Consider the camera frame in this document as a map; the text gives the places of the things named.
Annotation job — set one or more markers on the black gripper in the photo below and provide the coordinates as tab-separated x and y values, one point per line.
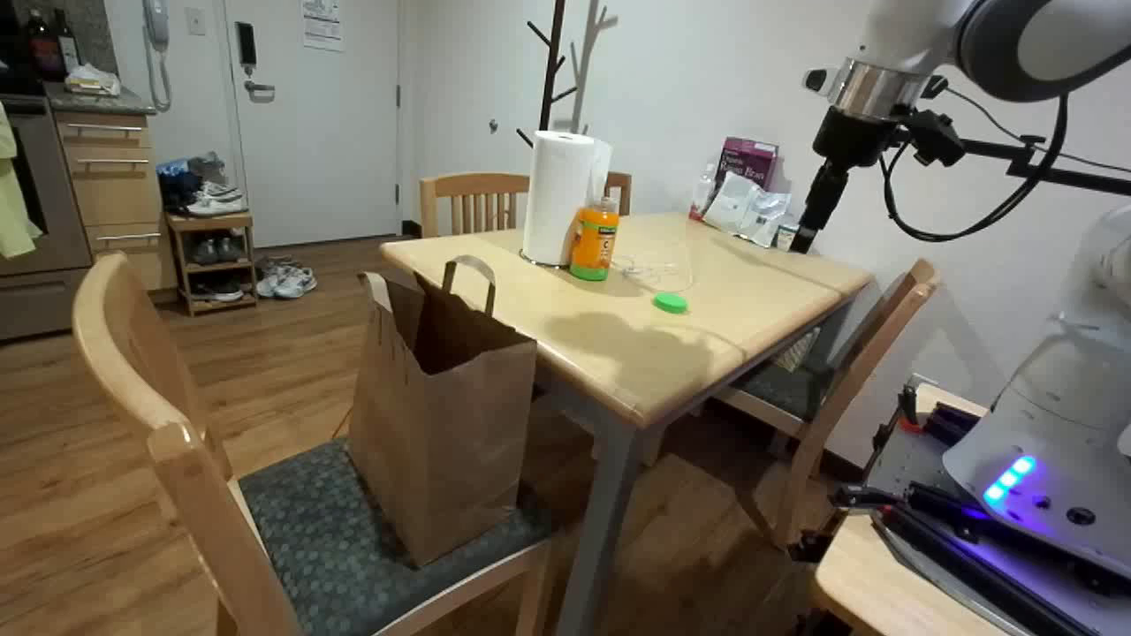
854	144

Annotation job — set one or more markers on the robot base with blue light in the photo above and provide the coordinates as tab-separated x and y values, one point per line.
1056	449

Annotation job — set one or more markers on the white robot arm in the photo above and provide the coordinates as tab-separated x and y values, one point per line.
1015	51

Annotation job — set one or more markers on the brown paper bag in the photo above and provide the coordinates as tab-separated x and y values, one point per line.
441	416

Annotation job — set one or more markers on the plastic bags on table end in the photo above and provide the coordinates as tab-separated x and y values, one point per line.
745	198

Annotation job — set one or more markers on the light wooden dining table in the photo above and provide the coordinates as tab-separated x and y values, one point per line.
629	363

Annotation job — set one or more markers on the green round lid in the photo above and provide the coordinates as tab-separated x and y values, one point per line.
669	300

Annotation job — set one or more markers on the wooden chair right of table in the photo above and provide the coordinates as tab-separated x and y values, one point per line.
808	402

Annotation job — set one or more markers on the orange juice jar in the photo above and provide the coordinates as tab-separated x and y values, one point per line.
592	240

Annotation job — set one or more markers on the white paper towel roll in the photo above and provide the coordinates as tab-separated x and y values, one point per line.
566	173

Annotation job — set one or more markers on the coat rack tree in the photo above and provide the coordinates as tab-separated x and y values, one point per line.
570	60

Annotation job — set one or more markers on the wooden chair behind table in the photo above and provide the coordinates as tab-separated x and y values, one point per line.
473	204

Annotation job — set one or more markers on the white entry door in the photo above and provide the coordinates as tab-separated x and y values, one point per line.
316	115

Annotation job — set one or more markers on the white sneakers on floor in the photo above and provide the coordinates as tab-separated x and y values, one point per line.
284	279

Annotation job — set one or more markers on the wooden shoe rack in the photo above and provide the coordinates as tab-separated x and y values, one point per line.
215	261

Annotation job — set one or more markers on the wooden chair with grey cushion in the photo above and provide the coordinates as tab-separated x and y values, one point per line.
296	550

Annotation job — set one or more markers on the wooden drawer cabinet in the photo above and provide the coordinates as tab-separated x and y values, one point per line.
114	184

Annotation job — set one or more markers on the black camera on boom arm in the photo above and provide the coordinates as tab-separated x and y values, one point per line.
933	139

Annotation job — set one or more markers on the wall intercom phone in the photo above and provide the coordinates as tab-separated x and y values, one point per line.
157	41

